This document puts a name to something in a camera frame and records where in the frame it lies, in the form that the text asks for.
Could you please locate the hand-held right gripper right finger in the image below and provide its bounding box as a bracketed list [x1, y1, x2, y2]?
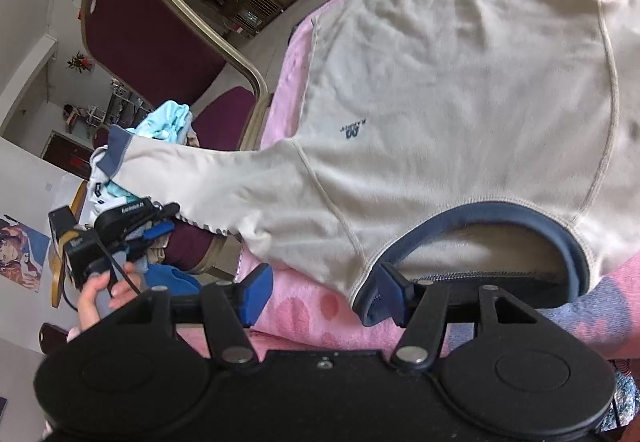
[372, 262, 542, 370]

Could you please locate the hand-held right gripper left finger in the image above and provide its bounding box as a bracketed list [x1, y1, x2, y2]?
[102, 265, 274, 369]

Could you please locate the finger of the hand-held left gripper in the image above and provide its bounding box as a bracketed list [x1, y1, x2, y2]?
[145, 203, 181, 224]
[125, 222, 176, 254]

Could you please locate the beige sweatshirt with blue trim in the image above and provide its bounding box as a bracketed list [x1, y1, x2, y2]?
[106, 0, 640, 328]

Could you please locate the person's left hand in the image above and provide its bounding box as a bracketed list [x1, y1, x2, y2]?
[76, 259, 146, 332]

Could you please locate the white garment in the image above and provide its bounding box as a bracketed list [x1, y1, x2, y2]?
[85, 147, 131, 218]

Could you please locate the pink printed towel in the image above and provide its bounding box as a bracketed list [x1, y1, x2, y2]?
[177, 0, 640, 375]

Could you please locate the shoe rack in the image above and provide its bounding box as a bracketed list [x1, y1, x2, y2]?
[87, 77, 156, 133]

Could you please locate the red flower decoration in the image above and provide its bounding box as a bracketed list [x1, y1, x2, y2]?
[66, 51, 93, 73]

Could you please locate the blue patterned cloth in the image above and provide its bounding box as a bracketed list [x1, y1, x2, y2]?
[607, 357, 640, 442]

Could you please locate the black cable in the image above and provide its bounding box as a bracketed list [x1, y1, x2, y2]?
[52, 232, 143, 310]

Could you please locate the wall poster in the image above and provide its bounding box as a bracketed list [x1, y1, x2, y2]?
[0, 215, 51, 293]

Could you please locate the maroon chair with gold frame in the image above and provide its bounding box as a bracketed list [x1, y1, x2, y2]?
[80, 0, 276, 283]

